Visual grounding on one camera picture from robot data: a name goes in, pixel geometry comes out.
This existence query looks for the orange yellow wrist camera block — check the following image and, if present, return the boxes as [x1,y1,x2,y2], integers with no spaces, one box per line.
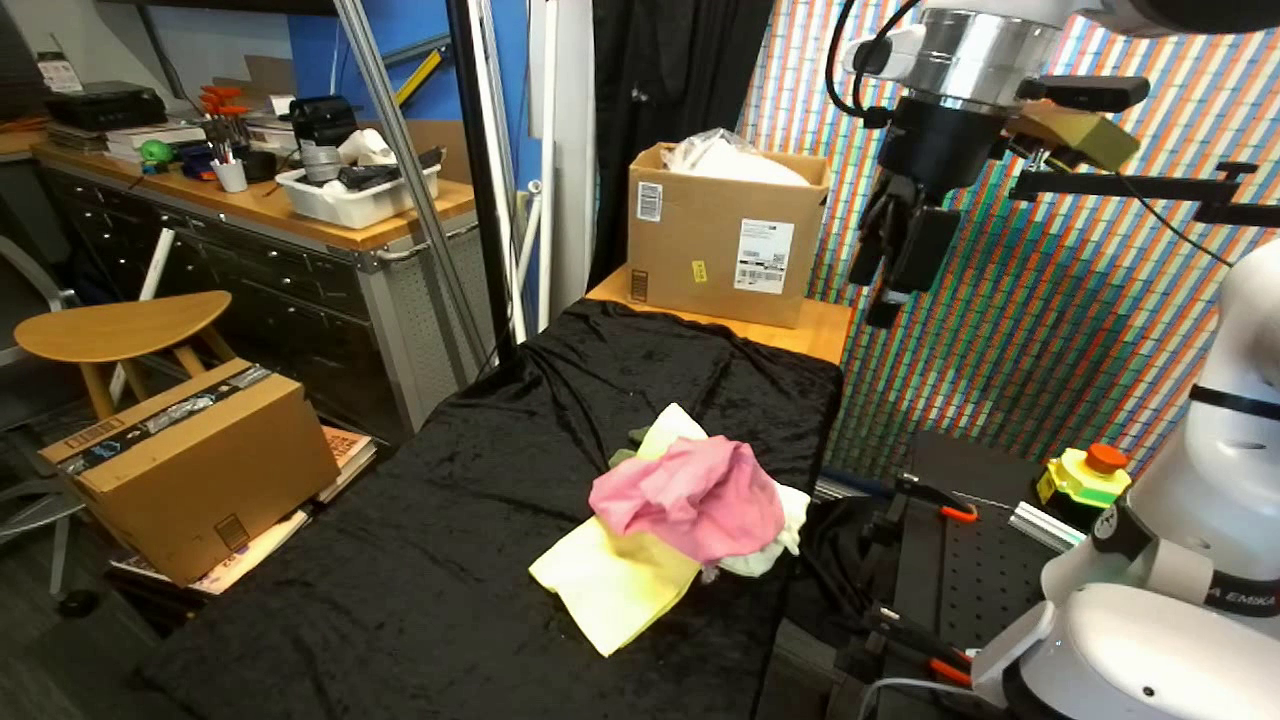
[1013,96,1142,178]

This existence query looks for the cream white cloth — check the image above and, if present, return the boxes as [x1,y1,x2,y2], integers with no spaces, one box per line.
[608,400,815,584]

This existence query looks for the cardboard box with black tape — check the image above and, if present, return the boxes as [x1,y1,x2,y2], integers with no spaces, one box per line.
[36,356,345,587]

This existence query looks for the black tablecloth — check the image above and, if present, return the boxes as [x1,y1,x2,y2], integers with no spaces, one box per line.
[136,295,943,720]

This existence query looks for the black stand pole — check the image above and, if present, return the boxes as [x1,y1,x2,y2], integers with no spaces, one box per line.
[443,0,528,378]

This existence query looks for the white plastic tray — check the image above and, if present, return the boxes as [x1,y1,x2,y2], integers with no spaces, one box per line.
[271,157,447,233]

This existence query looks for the black clamp orange handle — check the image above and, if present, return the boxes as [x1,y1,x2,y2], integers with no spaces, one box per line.
[889,468,984,527]
[860,607,981,696]

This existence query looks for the wooden top workbench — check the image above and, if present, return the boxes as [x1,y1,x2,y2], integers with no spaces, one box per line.
[0,115,487,432]

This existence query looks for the black case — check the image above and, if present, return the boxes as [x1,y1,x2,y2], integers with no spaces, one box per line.
[45,82,171,135]

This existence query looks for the wooden stool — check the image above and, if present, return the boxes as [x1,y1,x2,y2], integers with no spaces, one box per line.
[12,288,247,425]

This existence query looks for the black breadboard plate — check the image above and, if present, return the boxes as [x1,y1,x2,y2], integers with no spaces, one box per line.
[889,444,1075,676]

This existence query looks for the yellow cloth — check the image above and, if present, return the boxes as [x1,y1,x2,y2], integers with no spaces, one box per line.
[523,514,705,660]

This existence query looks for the grey metal chair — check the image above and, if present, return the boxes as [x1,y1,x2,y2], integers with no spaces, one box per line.
[0,235,86,622]

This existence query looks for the black boom bar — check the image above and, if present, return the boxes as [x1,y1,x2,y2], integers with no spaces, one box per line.
[1007,157,1280,233]

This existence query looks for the cardboard box white label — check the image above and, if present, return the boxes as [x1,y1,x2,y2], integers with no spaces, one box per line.
[625,135,837,331]

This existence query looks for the aluminium extrusion post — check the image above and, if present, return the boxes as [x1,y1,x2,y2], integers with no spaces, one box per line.
[326,0,494,391]

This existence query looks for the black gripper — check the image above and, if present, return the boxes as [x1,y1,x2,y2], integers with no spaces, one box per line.
[842,91,1029,331]

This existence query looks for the yellow emergency stop button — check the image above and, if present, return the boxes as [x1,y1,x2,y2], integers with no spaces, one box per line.
[1034,442,1139,516]

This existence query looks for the black stereo camera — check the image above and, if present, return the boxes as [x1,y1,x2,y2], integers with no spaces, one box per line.
[1014,74,1157,115]

